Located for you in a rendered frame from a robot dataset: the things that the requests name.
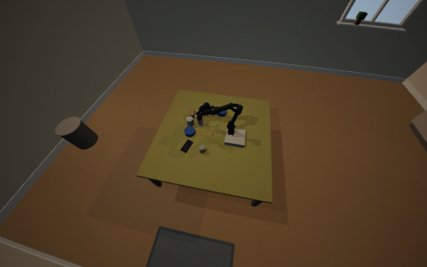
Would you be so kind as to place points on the dark blue short cylinder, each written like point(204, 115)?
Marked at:
point(222, 113)
point(189, 131)

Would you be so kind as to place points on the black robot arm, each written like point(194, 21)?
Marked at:
point(206, 107)

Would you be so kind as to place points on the black flat rectangular pad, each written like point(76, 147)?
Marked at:
point(186, 146)

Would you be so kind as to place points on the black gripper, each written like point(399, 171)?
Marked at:
point(199, 115)

